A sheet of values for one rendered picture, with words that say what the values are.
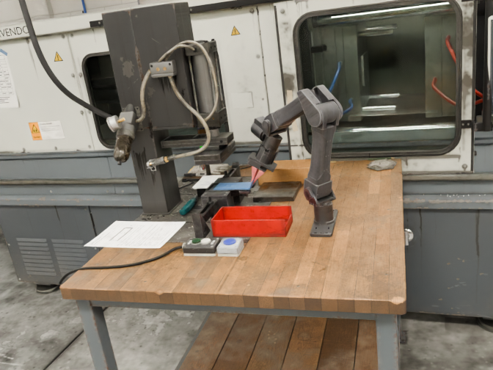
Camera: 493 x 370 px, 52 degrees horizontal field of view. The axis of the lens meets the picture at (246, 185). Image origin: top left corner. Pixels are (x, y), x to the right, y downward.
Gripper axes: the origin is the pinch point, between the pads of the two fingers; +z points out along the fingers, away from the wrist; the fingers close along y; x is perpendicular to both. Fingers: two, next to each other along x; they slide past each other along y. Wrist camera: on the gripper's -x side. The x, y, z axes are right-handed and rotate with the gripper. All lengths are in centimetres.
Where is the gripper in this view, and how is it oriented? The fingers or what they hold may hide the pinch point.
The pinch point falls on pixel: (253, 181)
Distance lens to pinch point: 183.5
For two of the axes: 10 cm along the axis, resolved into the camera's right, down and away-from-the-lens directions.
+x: -2.6, 3.3, -9.1
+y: -8.9, -4.6, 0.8
